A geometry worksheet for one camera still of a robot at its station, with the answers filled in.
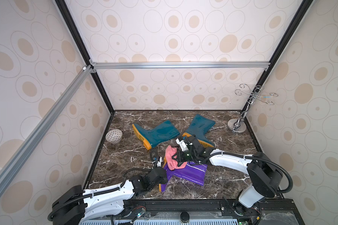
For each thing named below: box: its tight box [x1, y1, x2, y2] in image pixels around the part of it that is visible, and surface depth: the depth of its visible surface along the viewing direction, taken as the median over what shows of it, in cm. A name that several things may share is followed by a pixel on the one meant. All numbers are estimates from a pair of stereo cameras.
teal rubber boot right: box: [182, 113, 216, 149], surface depth 107 cm
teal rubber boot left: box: [132, 120, 181, 150], surface depth 103 cm
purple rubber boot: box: [161, 161, 208, 193], surface depth 85 cm
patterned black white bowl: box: [105, 128, 123, 143], surface depth 102 cm
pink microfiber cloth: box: [165, 144, 188, 171], surface depth 83 cm
